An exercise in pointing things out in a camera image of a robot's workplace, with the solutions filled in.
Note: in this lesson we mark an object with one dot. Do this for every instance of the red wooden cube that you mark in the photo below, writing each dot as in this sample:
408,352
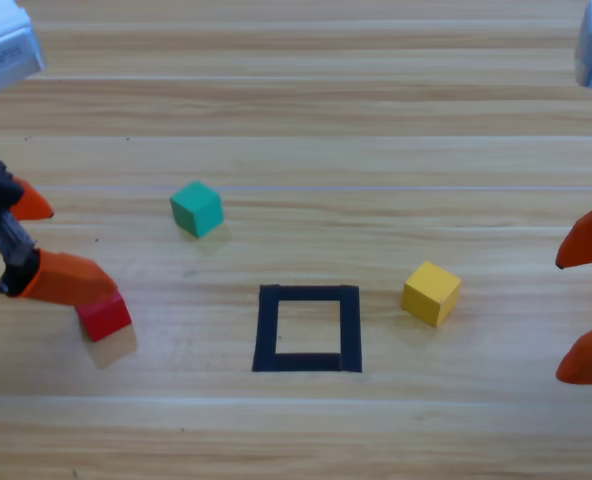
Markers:
106,320

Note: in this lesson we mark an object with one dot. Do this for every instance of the green wooden cube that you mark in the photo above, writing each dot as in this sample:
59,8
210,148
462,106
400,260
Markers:
196,207

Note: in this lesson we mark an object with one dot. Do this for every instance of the yellow wooden cube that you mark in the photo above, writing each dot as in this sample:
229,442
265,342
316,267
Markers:
428,295

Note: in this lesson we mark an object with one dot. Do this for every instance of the black tape rectangle outline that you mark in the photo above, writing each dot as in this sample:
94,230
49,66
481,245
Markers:
268,330

